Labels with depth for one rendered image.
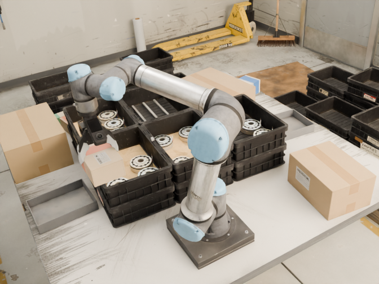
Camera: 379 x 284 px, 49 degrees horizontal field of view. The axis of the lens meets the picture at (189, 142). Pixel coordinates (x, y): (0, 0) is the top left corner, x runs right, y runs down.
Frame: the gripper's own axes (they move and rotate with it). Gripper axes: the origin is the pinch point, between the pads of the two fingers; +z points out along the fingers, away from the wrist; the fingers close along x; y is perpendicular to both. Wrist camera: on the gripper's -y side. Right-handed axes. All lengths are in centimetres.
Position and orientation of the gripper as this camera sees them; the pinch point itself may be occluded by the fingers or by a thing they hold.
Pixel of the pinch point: (100, 158)
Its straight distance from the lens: 156.3
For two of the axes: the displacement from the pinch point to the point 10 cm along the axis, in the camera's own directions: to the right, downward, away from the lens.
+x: -8.7, 3.2, -3.8
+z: 0.7, 8.3, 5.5
